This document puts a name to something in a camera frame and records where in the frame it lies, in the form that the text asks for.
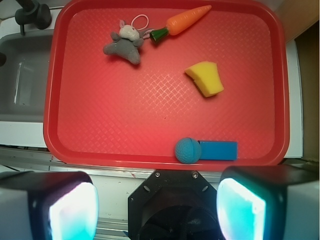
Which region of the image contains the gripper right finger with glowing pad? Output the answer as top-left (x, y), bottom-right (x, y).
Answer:
top-left (216, 165), bottom-right (320, 240)

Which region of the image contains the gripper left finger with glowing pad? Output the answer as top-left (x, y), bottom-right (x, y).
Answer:
top-left (0, 171), bottom-right (99, 240)

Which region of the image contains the orange toy carrot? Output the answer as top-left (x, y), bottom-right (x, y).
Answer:
top-left (149, 5), bottom-right (212, 44)

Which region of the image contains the blue rectangular block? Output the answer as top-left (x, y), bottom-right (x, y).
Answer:
top-left (199, 140), bottom-right (238, 161)

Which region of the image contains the blue dimpled ball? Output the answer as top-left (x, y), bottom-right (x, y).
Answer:
top-left (174, 137), bottom-right (202, 165)

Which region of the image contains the red plastic tray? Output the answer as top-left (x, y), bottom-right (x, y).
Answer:
top-left (43, 0), bottom-right (290, 171)

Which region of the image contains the grey toy sink basin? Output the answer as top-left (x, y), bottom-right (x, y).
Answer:
top-left (0, 30), bottom-right (53, 123)

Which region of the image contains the yellow sponge wedge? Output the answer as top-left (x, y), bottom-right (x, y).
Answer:
top-left (184, 61), bottom-right (224, 98)

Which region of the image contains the grey plush mouse toy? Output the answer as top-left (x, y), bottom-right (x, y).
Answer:
top-left (102, 20), bottom-right (153, 65)

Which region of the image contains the dark grey toy faucet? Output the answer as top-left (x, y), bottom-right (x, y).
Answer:
top-left (14, 0), bottom-right (52, 36)

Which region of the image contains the black octagonal mount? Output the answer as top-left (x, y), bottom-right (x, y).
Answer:
top-left (127, 170), bottom-right (224, 240)

